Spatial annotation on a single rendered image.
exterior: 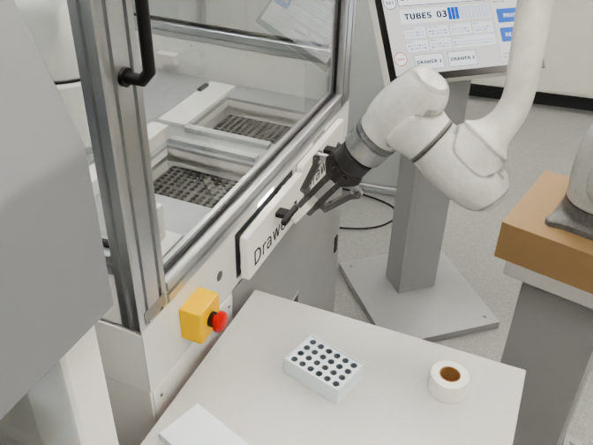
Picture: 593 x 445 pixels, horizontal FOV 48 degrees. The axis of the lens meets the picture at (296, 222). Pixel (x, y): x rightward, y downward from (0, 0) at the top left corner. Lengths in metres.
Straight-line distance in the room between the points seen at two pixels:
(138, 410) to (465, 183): 0.72
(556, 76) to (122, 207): 3.62
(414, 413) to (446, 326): 1.29
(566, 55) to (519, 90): 3.09
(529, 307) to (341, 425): 0.70
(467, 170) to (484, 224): 1.96
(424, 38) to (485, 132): 0.88
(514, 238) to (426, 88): 0.55
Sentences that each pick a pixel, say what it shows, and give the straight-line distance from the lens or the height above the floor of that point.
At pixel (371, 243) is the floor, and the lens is 2.92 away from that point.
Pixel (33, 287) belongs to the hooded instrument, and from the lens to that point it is 0.45.
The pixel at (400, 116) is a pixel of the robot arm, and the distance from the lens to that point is 1.19.
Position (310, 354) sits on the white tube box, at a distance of 1.27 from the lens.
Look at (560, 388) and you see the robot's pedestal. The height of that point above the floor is 0.42.
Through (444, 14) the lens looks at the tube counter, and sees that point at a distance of 2.11.
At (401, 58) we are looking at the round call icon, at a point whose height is 1.02.
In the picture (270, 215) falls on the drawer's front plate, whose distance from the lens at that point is 1.41.
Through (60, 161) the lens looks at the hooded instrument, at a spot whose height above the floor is 1.50.
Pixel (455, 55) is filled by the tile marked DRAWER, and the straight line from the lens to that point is 2.08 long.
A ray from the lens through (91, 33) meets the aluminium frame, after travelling 0.87.
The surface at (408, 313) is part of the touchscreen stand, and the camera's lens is 2.53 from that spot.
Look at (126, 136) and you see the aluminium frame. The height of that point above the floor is 1.29.
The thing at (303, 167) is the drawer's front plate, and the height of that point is 0.93.
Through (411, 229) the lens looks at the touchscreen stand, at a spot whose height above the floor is 0.34.
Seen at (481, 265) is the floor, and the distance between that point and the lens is 2.89.
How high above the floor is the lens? 1.71
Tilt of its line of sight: 34 degrees down
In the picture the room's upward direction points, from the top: 1 degrees clockwise
